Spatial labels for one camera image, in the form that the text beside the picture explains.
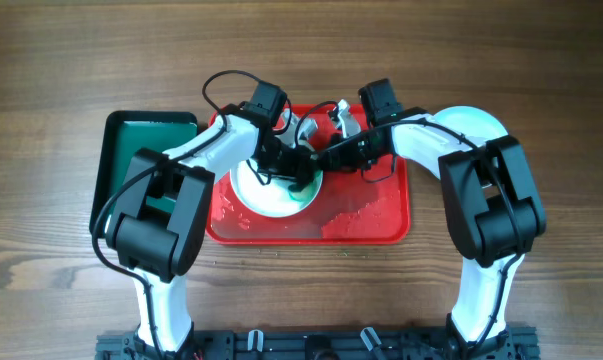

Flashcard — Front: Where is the black tub with green water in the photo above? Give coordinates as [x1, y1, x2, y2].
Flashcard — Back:
[89, 110, 198, 231]

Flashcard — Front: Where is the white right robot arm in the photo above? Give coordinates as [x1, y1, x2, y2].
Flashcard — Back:
[318, 106, 547, 350]

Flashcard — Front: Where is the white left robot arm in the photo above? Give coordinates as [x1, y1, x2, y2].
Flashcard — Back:
[90, 106, 289, 359]

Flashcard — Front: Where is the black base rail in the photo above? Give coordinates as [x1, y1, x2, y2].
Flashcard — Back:
[94, 327, 541, 360]

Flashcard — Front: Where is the white plate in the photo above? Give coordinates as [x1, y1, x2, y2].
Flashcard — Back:
[434, 106, 508, 146]
[229, 160, 323, 218]

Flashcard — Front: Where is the green sponge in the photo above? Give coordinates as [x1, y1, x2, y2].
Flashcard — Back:
[288, 184, 315, 202]

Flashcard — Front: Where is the red plastic tray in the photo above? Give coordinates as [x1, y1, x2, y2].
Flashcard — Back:
[207, 155, 411, 246]

